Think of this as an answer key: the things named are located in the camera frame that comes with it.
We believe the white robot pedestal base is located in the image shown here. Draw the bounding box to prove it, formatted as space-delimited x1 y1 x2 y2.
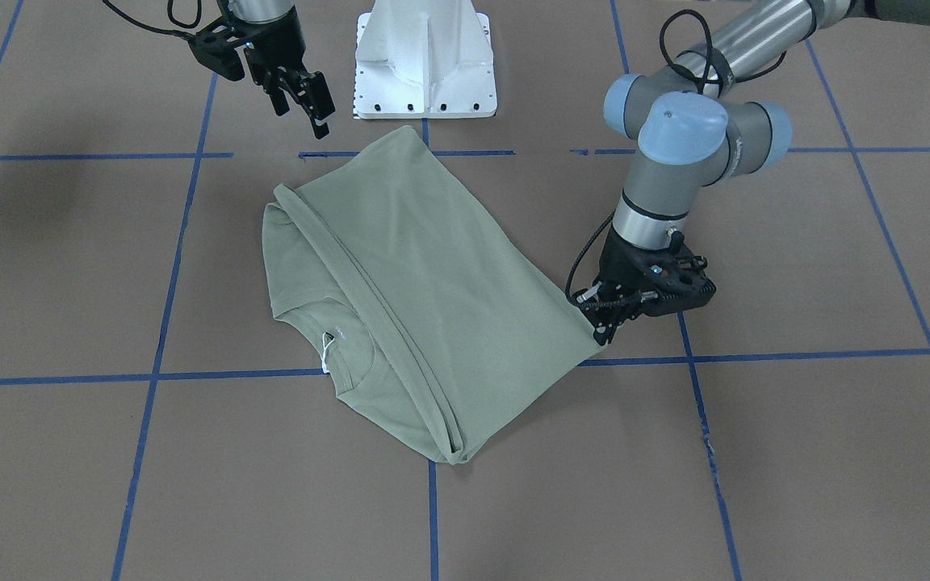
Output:
352 1 498 120

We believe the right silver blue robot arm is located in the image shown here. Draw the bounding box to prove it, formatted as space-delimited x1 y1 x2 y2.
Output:
188 1 335 140

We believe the olive green long-sleeve shirt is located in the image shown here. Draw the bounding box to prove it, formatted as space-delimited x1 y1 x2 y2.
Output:
262 126 599 466

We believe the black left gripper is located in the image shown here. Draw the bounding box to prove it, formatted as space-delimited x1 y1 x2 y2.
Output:
573 228 716 346

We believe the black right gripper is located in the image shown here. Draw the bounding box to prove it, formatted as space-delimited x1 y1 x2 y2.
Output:
189 8 336 140

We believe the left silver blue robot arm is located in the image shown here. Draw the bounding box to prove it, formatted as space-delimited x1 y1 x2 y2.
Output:
568 1 930 346

